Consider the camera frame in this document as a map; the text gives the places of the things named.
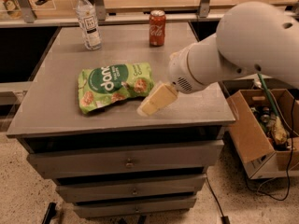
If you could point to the red cola can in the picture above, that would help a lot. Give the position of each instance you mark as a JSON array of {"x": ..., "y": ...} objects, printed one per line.
[{"x": 157, "y": 21}]

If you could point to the middle grey drawer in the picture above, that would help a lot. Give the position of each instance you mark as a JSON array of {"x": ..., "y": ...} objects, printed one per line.
[{"x": 131, "y": 188}]

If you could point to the bottom grey drawer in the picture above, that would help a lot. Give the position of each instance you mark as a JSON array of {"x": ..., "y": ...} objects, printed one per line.
[{"x": 145, "y": 206}]

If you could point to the grey drawer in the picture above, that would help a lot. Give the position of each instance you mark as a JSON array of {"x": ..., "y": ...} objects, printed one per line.
[
  {"x": 117, "y": 160},
  {"x": 145, "y": 206},
  {"x": 131, "y": 188}
]

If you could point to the top grey drawer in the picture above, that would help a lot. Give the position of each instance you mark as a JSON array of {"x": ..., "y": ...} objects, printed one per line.
[{"x": 117, "y": 160}]

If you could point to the green rice chip bag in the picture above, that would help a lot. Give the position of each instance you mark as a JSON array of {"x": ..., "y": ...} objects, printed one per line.
[{"x": 104, "y": 86}]

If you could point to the wooden shelf with metal posts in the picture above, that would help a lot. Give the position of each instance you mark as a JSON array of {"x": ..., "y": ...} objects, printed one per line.
[{"x": 31, "y": 13}]

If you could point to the clear plastic water bottle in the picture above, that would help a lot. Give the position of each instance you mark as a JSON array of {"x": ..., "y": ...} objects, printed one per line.
[{"x": 88, "y": 23}]

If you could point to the grey drawer cabinet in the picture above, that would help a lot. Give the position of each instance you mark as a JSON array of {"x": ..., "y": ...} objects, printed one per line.
[{"x": 49, "y": 119}]

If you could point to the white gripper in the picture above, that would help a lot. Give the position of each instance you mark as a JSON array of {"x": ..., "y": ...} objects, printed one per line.
[{"x": 178, "y": 69}]

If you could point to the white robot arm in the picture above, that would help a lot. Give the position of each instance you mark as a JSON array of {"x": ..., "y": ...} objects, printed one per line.
[{"x": 251, "y": 38}]

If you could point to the brown cardboard box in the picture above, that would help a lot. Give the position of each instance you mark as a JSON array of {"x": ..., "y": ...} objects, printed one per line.
[{"x": 260, "y": 159}]

